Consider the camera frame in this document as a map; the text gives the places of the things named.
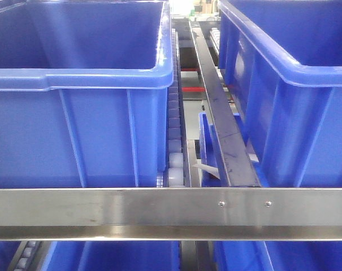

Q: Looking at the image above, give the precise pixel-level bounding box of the steel front shelf rail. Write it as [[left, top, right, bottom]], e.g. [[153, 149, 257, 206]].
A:
[[0, 187, 342, 241]]

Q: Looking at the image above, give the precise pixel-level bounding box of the steel divider rail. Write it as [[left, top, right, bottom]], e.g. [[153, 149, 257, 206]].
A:
[[189, 22, 261, 187]]

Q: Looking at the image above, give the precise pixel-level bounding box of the blue target bin left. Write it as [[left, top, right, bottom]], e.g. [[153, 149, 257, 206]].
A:
[[0, 1, 175, 189]]

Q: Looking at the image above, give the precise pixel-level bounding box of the lower blue bin between rails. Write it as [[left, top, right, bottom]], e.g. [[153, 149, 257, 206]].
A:
[[199, 112, 270, 187]]

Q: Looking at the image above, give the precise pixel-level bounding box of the white roller track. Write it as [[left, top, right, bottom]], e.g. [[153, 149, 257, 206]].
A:
[[156, 29, 191, 188]]

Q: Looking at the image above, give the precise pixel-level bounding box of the blue target bin right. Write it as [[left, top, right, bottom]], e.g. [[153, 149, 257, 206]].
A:
[[219, 1, 342, 187]]

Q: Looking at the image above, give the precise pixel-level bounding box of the blue target bin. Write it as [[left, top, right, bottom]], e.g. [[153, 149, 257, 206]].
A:
[[219, 1, 342, 187], [0, 1, 175, 189]]

